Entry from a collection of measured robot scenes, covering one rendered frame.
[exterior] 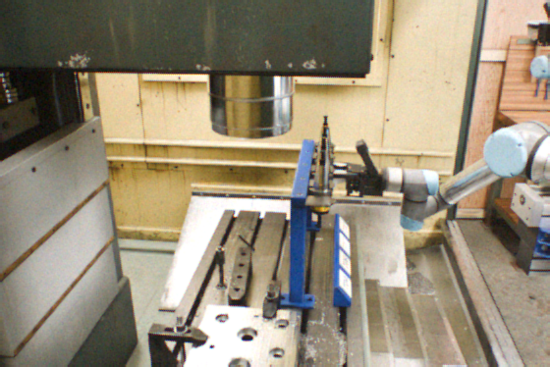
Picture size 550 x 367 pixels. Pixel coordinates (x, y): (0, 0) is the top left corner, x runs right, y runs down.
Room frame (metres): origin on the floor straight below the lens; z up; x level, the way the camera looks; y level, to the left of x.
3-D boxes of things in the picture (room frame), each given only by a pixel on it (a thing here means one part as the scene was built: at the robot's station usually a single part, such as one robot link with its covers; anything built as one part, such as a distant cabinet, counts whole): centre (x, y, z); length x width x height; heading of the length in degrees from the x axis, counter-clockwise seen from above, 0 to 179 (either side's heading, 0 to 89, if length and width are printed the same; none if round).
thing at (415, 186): (1.35, -0.43, 1.16); 0.11 x 0.08 x 0.09; 83
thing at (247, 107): (0.89, 0.04, 1.53); 0.16 x 0.16 x 0.12
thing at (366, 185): (1.37, -0.27, 1.16); 0.12 x 0.08 x 0.09; 83
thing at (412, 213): (1.37, -0.44, 1.06); 0.11 x 0.08 x 0.11; 128
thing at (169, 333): (0.87, 0.22, 0.97); 0.13 x 0.03 x 0.15; 83
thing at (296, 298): (1.12, -0.06, 1.05); 0.10 x 0.05 x 0.30; 83
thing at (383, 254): (1.54, -0.04, 0.75); 0.89 x 0.70 x 0.26; 83
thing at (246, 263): (1.18, 0.10, 0.93); 0.26 x 0.05 x 0.06; 178
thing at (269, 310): (1.00, 0.01, 0.97); 0.13 x 0.03 x 0.15; 173
